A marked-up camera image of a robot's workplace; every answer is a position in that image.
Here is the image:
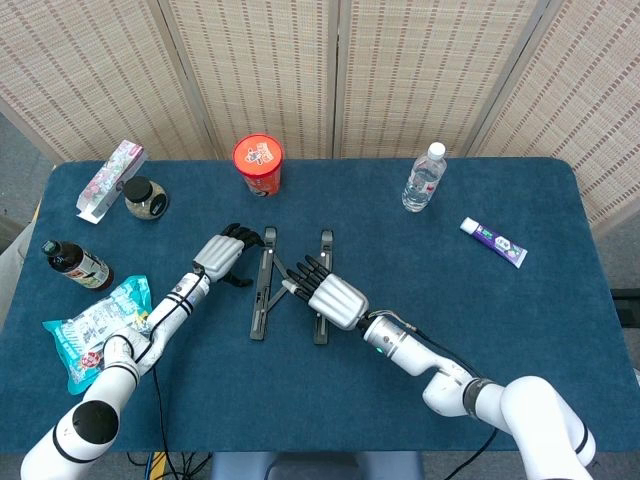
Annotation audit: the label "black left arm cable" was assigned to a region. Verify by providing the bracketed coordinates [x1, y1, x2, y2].
[133, 269, 211, 480]

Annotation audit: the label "clear plastic water bottle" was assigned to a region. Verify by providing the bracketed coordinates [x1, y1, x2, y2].
[401, 141, 448, 214]

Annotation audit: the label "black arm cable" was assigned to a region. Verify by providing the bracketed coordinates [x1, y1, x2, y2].
[133, 269, 211, 480]
[372, 308, 501, 480]

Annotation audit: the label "red instant noodle cup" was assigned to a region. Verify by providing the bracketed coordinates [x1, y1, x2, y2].
[232, 133, 285, 199]

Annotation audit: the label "woven bamboo screen panel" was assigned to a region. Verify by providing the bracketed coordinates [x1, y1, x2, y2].
[332, 0, 549, 160]
[157, 0, 344, 161]
[464, 0, 640, 236]
[0, 0, 216, 164]

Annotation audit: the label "black folding laptop stand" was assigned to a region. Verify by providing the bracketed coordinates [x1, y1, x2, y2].
[248, 225, 337, 346]

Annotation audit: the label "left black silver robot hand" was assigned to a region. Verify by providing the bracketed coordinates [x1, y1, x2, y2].
[192, 222, 266, 289]

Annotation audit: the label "beige fabric object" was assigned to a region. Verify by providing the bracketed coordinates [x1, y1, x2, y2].
[0, 214, 39, 324]

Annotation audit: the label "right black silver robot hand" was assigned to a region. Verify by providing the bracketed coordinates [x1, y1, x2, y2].
[280, 254, 370, 331]

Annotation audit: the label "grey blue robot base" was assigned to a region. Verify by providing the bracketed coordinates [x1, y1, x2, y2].
[210, 451, 425, 480]

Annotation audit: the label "black equipment frame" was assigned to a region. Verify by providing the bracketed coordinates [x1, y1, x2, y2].
[610, 288, 640, 329]

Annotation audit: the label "dark sauce bottle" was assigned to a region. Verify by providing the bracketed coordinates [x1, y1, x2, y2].
[40, 239, 115, 293]

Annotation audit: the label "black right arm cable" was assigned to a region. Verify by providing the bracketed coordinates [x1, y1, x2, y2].
[372, 308, 501, 480]

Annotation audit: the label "purple white toothpaste tube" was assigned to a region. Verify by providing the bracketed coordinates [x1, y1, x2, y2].
[459, 216, 529, 270]

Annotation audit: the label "floral print carton box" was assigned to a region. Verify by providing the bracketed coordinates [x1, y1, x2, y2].
[75, 139, 150, 226]

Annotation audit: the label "teal snack bag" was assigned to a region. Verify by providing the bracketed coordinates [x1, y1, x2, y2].
[42, 274, 154, 396]

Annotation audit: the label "black floor cables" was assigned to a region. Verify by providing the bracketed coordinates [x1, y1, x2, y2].
[125, 451, 214, 480]

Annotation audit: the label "glass jar with black lid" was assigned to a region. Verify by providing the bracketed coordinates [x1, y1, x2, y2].
[123, 175, 170, 221]

